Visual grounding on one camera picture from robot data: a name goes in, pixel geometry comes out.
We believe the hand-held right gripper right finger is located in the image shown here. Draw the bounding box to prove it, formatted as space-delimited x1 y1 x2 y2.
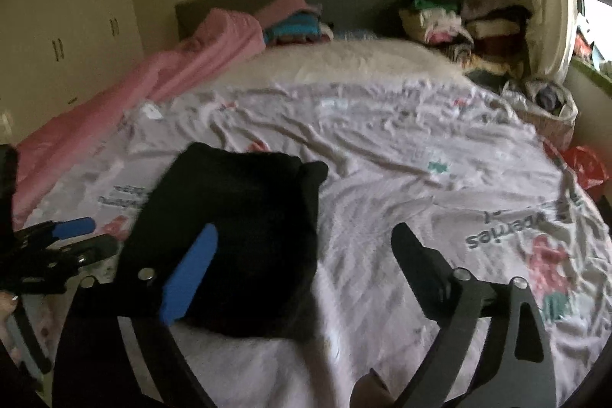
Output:
391 223 558 408

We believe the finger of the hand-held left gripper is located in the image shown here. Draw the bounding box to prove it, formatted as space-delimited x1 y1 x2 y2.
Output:
48 235 118 269
24 218 96 246

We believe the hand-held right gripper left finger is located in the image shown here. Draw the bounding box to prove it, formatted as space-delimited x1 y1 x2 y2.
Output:
52 224 221 408

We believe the black sweater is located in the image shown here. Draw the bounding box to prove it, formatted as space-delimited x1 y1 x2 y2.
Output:
117 143 330 339

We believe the white bag of clothes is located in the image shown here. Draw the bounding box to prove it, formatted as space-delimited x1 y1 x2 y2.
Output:
502 78 579 146

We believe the pile of mixed clothes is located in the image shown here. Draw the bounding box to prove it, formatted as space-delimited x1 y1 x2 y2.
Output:
399 0 534 79

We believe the stack of colourful folded clothes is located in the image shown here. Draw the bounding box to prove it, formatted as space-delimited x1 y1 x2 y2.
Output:
263 11 335 46

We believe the person's left hand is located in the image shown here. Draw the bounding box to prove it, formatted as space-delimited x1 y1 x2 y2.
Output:
0 291 20 319

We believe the printed bed sheet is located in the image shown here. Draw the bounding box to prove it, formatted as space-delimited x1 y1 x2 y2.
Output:
12 80 612 408

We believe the pink quilt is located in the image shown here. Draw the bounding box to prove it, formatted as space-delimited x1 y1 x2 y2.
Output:
12 9 266 218

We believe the red plastic bag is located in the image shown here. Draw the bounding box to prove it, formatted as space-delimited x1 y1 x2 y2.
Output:
559 145 610 189

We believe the cream wardrobe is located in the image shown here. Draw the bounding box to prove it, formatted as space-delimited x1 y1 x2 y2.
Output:
0 0 144 146

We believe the cream blanket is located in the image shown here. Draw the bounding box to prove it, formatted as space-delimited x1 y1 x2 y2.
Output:
239 37 472 103

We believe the window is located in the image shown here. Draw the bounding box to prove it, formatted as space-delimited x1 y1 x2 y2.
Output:
569 0 612 79

